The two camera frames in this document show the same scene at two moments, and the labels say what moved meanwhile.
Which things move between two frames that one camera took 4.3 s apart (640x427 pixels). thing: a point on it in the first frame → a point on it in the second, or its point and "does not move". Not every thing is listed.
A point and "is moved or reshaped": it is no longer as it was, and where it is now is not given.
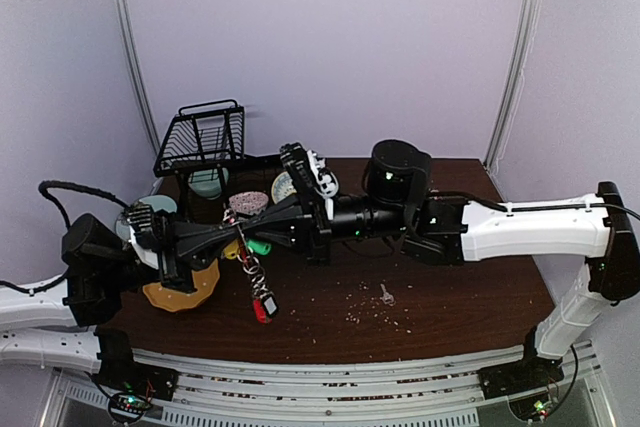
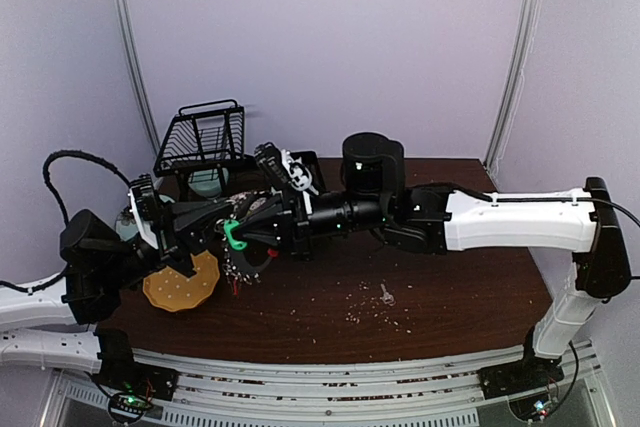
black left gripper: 172,237 → 177,241
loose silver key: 387,297 does not move
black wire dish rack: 204,136 does not move
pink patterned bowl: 249,202 does not move
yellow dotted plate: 204,281 does not move
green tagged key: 259,247 is moved or reshaped
